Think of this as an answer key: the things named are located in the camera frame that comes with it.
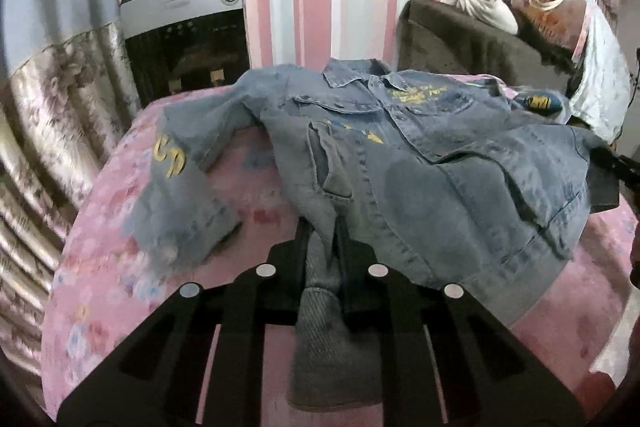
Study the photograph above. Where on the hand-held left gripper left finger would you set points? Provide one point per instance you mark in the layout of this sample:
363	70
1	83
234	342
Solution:
301	252

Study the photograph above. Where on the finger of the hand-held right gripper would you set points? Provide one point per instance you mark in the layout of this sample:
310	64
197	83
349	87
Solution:
617	163

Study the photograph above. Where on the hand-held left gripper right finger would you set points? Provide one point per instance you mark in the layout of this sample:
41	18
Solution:
343	252

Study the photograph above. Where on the blue denim jacket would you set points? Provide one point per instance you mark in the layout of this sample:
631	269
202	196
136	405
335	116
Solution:
425	187

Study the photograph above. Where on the dark garment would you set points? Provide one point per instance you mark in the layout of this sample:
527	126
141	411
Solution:
542	42

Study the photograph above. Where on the pink gift bag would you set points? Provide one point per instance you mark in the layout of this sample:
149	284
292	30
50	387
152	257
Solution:
555	14

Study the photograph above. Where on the brown fuzzy blanket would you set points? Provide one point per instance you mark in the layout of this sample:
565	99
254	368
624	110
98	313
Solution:
465	47

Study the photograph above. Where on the white cloth bundle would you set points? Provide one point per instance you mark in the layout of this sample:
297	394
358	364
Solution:
487	9

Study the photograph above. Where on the pink floral bed cover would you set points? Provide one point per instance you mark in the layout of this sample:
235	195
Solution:
100	257

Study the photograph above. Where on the black and silver water dispenser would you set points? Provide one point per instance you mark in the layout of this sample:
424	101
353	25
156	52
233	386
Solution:
170	42

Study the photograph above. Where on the floral curtain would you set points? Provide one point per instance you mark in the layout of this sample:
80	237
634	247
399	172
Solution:
60	107

